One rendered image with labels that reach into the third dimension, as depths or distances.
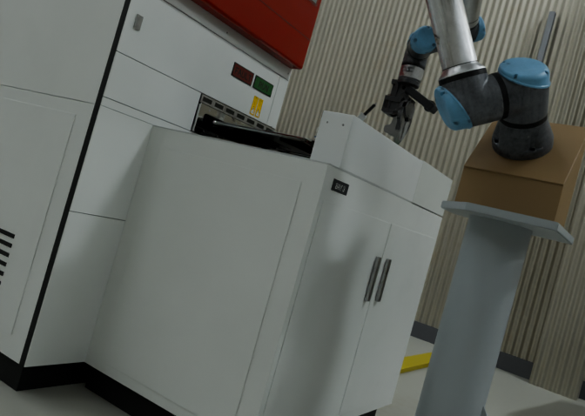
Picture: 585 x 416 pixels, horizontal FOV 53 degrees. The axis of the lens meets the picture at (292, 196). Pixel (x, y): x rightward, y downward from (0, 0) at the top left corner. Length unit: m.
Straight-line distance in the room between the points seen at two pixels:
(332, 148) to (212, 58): 0.64
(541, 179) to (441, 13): 0.47
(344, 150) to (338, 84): 3.96
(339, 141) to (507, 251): 0.50
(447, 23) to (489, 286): 0.65
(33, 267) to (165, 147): 0.50
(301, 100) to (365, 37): 0.81
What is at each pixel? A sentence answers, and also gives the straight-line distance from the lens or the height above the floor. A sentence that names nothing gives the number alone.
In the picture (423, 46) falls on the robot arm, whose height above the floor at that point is 1.25.
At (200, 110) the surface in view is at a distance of 1.94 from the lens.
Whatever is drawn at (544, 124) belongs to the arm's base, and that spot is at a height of 1.06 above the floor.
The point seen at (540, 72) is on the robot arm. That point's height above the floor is 1.15.
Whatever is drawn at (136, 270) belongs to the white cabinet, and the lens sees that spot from 1.76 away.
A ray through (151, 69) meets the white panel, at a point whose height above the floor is 0.97.
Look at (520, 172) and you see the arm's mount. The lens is 1.55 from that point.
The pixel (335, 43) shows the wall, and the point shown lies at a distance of 5.61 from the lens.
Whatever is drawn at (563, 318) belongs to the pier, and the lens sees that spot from 4.38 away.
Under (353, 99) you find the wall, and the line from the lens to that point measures 5.31.
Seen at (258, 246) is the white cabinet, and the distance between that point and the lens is 1.49.
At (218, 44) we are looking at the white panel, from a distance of 1.99.
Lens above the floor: 0.68
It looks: 1 degrees up
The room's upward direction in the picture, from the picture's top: 16 degrees clockwise
